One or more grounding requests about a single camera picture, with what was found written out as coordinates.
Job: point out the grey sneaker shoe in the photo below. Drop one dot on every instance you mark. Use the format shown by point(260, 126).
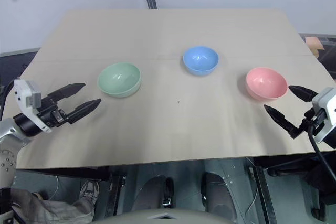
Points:
point(89, 190)

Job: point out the grey robot torso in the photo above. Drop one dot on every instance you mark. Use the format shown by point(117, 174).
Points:
point(168, 216)

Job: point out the pink plastic bowl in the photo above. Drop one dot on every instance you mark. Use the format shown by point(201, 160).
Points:
point(266, 83)

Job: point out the dark grey rounded shape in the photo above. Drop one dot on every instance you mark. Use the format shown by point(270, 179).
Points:
point(218, 195)

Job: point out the green plastic bowl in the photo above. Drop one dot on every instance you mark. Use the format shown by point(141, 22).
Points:
point(119, 79)

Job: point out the grey trousered person leg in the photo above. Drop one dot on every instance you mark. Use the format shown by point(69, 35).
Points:
point(50, 209)

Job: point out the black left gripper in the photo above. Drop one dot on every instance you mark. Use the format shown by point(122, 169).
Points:
point(53, 115)

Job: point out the blue plastic bowl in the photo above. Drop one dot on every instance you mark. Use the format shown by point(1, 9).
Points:
point(200, 60)

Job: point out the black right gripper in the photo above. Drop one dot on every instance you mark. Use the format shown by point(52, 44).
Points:
point(316, 121)

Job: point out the brown cardboard piece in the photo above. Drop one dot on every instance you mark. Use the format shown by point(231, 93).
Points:
point(314, 44)

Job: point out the black table leg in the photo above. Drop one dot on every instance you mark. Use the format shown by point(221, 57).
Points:
point(262, 192)
point(116, 190)

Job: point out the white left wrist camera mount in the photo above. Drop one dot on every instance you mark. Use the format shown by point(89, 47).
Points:
point(25, 93)

